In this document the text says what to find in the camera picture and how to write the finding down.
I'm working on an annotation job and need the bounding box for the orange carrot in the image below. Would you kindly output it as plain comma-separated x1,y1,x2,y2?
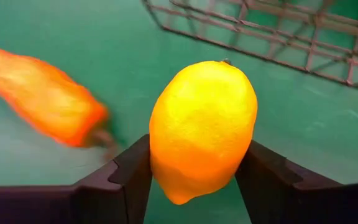
0,46,117,159

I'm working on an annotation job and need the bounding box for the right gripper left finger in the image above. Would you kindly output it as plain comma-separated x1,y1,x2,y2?
0,134,154,224

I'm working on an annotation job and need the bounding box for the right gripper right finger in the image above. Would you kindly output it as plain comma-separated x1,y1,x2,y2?
234,139,358,224

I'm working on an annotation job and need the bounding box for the small yellow lemon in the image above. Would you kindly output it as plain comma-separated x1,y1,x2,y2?
149,60,259,206

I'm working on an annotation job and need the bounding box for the green table mat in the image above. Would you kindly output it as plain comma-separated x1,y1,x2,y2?
0,0,358,224

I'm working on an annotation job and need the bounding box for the right black wire basket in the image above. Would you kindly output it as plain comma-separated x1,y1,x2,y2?
141,0,358,96

